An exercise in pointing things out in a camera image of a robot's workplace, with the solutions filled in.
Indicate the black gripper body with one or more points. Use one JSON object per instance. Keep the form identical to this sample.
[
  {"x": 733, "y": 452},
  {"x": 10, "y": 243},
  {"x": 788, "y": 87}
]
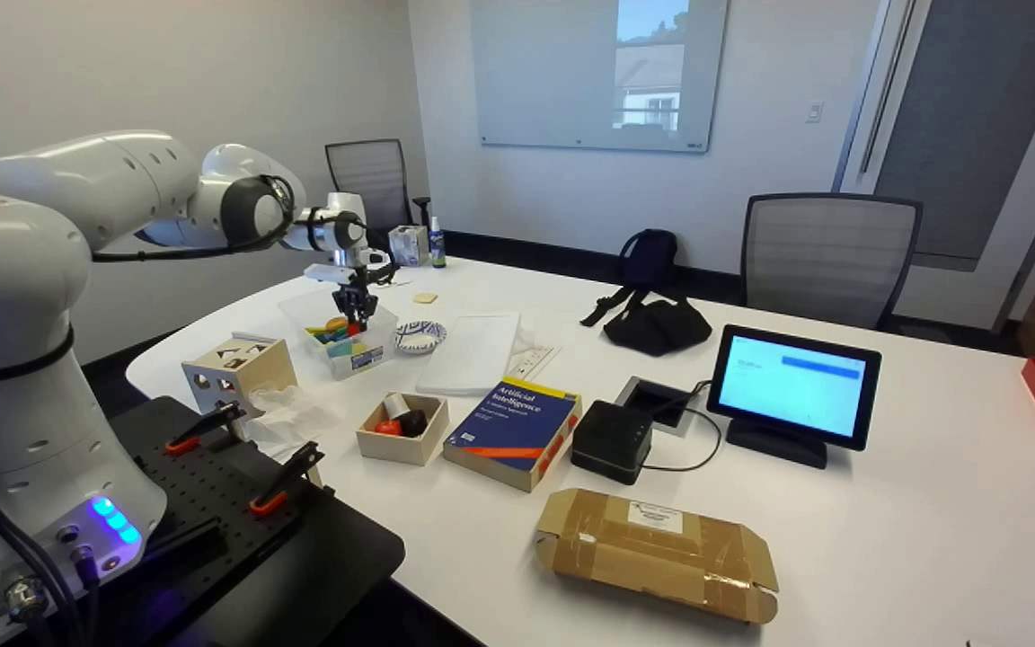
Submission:
[{"x": 361, "y": 282}]

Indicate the orange wedge block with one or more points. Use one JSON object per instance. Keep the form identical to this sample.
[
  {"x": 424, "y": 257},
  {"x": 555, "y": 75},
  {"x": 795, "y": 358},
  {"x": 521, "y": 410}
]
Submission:
[{"x": 319, "y": 324}]

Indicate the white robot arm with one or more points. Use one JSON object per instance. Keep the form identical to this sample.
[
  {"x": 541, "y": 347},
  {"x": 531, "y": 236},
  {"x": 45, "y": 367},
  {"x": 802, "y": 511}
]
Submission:
[{"x": 16, "y": 360}]

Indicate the clear plastic container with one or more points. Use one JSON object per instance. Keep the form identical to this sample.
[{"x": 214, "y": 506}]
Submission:
[{"x": 361, "y": 352}]

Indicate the small white box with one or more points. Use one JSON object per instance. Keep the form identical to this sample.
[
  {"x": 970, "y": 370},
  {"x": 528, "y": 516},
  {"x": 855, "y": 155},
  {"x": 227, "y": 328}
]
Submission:
[{"x": 408, "y": 245}]

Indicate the black rounded object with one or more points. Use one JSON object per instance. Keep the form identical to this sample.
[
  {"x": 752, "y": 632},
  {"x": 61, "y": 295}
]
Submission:
[{"x": 419, "y": 421}]

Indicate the wooden shape sorter box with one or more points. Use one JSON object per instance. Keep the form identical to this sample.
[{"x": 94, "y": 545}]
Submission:
[{"x": 233, "y": 367}]

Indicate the small open wooden box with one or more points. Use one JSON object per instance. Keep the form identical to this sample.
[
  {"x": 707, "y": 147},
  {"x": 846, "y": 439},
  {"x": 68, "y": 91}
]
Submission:
[{"x": 403, "y": 448}]

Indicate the flat brown cardboard box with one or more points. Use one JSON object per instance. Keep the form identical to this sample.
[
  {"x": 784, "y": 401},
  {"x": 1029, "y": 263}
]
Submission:
[{"x": 656, "y": 554}]

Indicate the white tape roll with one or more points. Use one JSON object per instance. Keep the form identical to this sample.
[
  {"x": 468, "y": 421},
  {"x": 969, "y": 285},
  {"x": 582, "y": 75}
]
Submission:
[{"x": 419, "y": 340}]

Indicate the yellow sticky note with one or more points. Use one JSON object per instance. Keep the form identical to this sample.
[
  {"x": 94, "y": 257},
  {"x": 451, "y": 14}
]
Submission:
[{"x": 424, "y": 295}]

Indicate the small dark pump bottle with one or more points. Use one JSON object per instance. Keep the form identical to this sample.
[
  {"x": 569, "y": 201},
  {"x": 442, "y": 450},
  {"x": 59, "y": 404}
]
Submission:
[{"x": 437, "y": 238}]

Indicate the small white paper cup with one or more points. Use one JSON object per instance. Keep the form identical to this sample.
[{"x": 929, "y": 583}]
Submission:
[{"x": 397, "y": 404}]

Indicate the grey mesh office chair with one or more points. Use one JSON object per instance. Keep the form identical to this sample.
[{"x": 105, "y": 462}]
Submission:
[
  {"x": 368, "y": 173},
  {"x": 826, "y": 257}
]

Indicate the red round ball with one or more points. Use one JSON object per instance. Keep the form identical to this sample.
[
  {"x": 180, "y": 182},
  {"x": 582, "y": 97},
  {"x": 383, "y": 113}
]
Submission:
[{"x": 388, "y": 426}]

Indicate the white paper sheet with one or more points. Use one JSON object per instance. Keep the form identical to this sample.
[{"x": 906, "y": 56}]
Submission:
[{"x": 474, "y": 352}]

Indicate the orange black spring clamp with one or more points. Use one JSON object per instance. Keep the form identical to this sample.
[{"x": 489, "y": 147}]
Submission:
[
  {"x": 287, "y": 476},
  {"x": 202, "y": 428}
]

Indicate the printed paper sheet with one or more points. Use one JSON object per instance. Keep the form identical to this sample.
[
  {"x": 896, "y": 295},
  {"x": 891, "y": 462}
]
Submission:
[{"x": 535, "y": 360}]

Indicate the blue book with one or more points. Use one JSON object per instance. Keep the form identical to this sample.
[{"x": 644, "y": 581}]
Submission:
[{"x": 512, "y": 428}]

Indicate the black cube device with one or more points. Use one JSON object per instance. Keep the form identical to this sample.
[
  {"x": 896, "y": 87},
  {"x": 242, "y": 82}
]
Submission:
[{"x": 609, "y": 439}]

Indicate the black bag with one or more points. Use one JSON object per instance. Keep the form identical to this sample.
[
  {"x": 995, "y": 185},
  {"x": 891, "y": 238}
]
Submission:
[{"x": 656, "y": 316}]

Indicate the black square tray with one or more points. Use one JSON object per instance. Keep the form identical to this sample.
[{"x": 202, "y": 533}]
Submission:
[{"x": 657, "y": 401}]

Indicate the black tablet on stand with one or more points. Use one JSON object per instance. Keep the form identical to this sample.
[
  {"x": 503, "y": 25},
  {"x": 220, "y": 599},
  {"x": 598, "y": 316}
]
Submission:
[{"x": 795, "y": 381}]

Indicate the dark glass panel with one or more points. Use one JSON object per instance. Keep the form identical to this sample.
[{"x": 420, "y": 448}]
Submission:
[{"x": 987, "y": 118}]

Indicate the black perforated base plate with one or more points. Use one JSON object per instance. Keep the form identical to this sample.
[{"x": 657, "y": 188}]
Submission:
[{"x": 242, "y": 561}]

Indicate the white light switch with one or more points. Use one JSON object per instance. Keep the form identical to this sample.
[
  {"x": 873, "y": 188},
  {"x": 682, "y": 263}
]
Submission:
[{"x": 814, "y": 113}]

